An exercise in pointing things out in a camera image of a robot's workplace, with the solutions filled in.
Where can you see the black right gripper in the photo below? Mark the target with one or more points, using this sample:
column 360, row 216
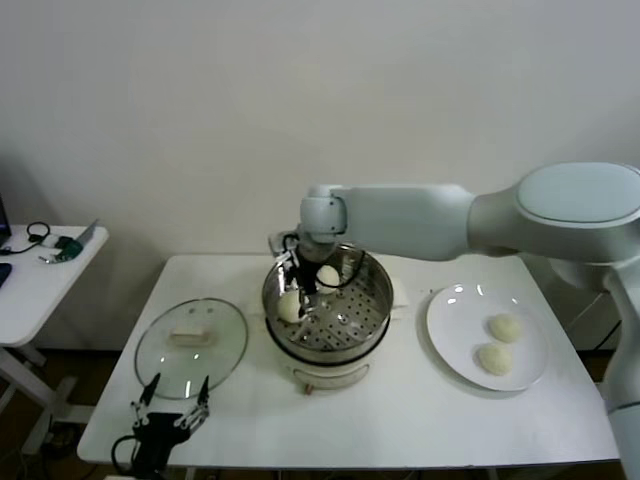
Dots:
column 309, row 272

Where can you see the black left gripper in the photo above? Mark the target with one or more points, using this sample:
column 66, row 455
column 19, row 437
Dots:
column 157, row 432

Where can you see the white steamed baozi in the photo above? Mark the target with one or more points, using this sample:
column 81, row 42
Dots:
column 495, row 359
column 505, row 327
column 330, row 277
column 289, row 306

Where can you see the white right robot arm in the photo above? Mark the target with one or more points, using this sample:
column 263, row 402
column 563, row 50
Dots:
column 400, row 220

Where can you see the stainless steel steamer basket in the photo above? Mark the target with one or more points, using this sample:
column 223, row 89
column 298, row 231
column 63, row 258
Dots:
column 350, row 315

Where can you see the white ceramic plate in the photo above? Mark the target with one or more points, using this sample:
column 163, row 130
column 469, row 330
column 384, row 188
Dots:
column 450, row 320

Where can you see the white side table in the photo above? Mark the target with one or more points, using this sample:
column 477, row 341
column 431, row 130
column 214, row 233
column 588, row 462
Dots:
column 45, row 300

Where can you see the green tool holder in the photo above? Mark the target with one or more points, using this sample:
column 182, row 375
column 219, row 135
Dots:
column 67, row 247

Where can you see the silver hex keys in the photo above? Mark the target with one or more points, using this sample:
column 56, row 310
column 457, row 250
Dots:
column 47, row 259

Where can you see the grey hand saw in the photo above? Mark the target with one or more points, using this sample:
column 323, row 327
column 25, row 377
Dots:
column 90, row 231

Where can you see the dark blue object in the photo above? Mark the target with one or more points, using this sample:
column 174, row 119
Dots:
column 3, row 275

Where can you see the dark laptop edge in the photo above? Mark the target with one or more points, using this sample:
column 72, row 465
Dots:
column 3, row 222

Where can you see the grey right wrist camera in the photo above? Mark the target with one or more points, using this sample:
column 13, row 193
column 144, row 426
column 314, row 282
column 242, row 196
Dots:
column 277, row 242

